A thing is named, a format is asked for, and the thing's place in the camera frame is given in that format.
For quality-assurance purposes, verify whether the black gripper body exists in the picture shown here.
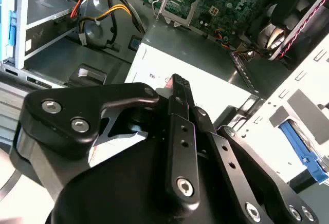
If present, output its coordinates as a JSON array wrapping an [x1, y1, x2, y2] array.
[[52, 104, 244, 224]]

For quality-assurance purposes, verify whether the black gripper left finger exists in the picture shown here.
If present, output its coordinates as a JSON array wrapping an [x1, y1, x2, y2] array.
[[10, 73, 201, 206]]

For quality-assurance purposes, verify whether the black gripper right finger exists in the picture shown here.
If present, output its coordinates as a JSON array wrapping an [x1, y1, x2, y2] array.
[[194, 107, 319, 224]]

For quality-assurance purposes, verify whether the hard disk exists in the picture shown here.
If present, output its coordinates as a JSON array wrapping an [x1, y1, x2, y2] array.
[[280, 120, 329, 183]]

